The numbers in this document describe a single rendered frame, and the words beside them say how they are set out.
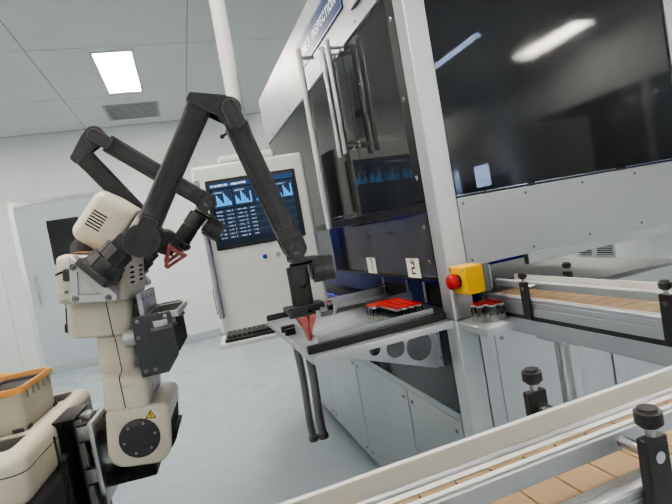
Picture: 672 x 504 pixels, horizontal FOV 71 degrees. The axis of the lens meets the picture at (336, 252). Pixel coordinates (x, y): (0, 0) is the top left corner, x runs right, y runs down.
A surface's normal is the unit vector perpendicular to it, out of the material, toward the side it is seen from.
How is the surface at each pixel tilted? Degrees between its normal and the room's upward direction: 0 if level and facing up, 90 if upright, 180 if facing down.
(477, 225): 90
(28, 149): 90
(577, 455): 90
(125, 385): 90
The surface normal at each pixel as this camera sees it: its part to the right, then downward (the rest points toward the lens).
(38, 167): 0.30, 0.00
